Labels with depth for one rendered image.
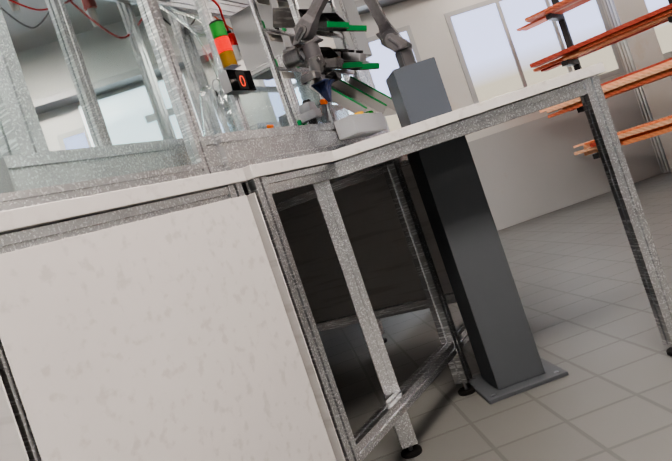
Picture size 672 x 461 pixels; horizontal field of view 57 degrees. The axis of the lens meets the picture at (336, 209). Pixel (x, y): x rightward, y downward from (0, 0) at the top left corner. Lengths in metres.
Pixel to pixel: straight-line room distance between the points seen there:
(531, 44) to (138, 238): 5.66
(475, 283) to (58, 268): 1.30
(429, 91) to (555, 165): 4.47
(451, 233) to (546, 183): 4.43
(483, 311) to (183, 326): 1.09
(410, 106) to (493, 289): 0.62
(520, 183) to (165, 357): 5.35
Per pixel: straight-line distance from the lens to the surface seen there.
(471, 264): 1.96
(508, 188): 6.18
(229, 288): 1.25
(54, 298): 1.01
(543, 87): 1.83
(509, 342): 2.02
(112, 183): 1.16
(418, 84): 1.97
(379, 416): 1.62
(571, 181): 6.43
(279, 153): 1.61
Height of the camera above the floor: 0.71
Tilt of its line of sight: level
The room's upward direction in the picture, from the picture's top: 19 degrees counter-clockwise
